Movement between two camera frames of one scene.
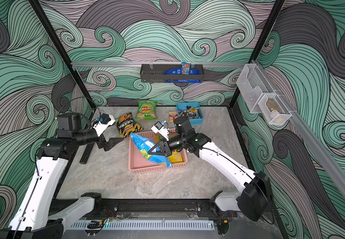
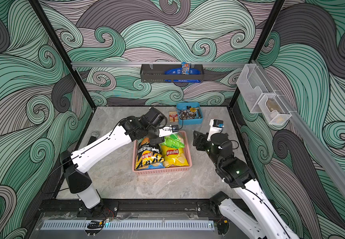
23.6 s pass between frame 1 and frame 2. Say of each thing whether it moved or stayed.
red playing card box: stayed
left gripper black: moved
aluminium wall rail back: stayed
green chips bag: moved
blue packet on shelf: stayed
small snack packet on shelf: stayed
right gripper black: moved
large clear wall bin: stayed
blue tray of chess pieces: stayed
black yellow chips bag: moved
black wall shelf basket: stayed
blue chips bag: moved
